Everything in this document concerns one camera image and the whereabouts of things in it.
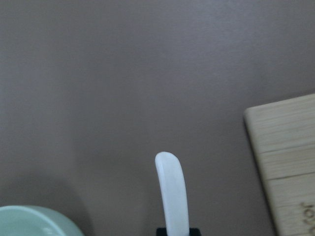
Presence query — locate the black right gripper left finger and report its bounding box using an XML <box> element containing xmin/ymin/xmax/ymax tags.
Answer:
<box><xmin>156</xmin><ymin>228</ymin><xmax>167</xmax><ymax>236</ymax></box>

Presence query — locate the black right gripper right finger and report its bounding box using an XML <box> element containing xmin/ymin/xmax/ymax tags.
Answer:
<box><xmin>189</xmin><ymin>228</ymin><xmax>201</xmax><ymax>236</ymax></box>

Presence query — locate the white ceramic spoon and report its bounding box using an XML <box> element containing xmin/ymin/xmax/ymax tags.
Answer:
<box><xmin>155</xmin><ymin>151</ymin><xmax>189</xmax><ymax>236</ymax></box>

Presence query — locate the mint green bowl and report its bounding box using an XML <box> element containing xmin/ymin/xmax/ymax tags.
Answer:
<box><xmin>0</xmin><ymin>206</ymin><xmax>83</xmax><ymax>236</ymax></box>

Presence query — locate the bamboo cutting board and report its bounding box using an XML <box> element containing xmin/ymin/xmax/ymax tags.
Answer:
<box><xmin>244</xmin><ymin>94</ymin><xmax>315</xmax><ymax>236</ymax></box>

